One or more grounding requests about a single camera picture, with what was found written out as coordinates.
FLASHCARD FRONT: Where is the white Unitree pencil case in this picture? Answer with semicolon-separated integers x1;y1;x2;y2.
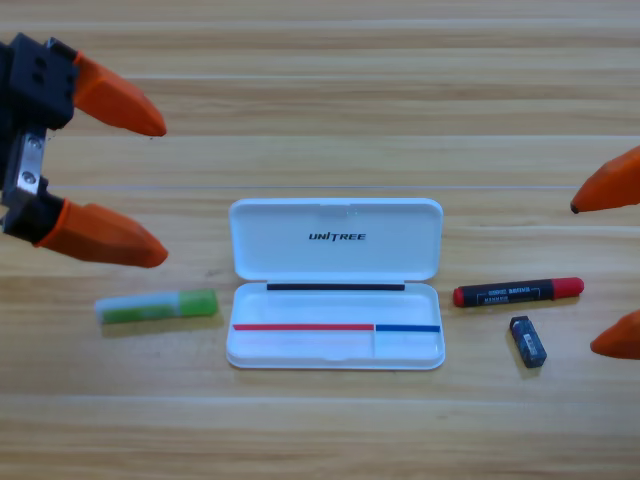
225;197;447;372

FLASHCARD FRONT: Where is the black eraser with sleeve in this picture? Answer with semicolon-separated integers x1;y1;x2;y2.
508;314;548;370

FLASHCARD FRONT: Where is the black and red marker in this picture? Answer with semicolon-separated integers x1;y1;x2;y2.
452;276;586;309

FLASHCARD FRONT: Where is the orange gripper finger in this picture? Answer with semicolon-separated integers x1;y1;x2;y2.
589;308;640;361
570;144;640;216
72;51;168;138
35;197;170;270

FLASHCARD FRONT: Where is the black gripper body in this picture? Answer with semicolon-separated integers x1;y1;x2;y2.
0;31;82;248

